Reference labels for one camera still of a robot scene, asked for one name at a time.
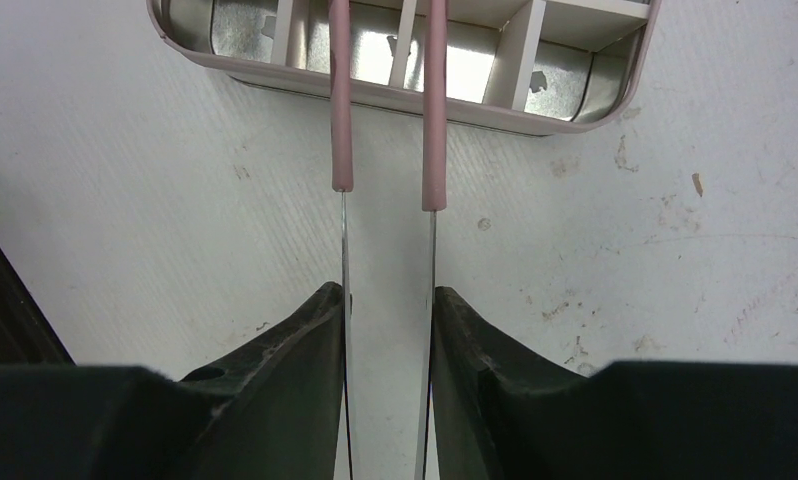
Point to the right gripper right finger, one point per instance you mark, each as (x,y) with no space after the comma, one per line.
(502,411)

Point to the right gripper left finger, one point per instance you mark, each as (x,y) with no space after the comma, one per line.
(271,409)

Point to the pink cat paw tongs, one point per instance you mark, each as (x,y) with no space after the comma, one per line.
(341,93)

